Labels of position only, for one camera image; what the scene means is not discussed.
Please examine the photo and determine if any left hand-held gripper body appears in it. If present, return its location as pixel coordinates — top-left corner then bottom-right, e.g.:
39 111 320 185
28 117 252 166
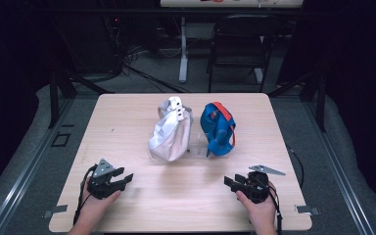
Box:
86 158 122 201

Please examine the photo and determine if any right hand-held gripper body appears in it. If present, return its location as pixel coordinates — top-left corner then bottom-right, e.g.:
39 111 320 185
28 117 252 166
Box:
240 164 287 205

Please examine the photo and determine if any blue and orange cap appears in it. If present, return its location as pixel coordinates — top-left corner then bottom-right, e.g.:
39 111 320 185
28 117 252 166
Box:
199 101 237 158

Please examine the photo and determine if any white cap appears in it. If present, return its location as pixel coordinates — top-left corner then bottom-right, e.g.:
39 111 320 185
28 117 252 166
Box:
147 95 195 163

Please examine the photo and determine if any person's left hand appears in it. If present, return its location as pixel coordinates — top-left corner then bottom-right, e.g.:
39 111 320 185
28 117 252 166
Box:
77 185 122 229

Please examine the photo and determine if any person's right hand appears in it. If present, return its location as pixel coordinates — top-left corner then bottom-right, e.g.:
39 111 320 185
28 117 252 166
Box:
235 181 280 229

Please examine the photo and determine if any white desk leg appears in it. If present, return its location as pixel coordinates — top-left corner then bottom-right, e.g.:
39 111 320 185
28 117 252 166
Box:
178 16 190 84

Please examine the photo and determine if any black folding chair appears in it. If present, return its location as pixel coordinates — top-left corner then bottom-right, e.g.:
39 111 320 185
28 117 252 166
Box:
206 13 285 94

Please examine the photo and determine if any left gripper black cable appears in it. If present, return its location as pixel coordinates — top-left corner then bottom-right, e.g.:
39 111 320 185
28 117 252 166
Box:
72 164 98 227

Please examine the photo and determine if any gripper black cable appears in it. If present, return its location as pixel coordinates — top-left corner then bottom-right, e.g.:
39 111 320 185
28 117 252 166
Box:
72 164 98 227
266 145 306 235

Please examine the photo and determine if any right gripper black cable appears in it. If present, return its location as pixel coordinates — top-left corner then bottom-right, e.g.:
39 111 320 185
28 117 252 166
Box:
266 145 306 235

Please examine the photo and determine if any metal table bracket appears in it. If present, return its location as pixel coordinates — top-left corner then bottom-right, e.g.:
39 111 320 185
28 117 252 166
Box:
41 204 70 219
294 204 321 216

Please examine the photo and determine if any aluminium frame rail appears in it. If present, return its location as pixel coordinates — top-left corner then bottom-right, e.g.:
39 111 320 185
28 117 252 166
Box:
0 97 76 235
302 97 376 235

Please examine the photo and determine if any black frame post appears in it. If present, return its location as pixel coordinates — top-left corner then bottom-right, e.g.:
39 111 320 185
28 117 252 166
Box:
315 70 327 133
48 70 61 129

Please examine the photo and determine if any black floor cable bundle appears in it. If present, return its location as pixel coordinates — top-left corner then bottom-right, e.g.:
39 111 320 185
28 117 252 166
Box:
103 16 190 95

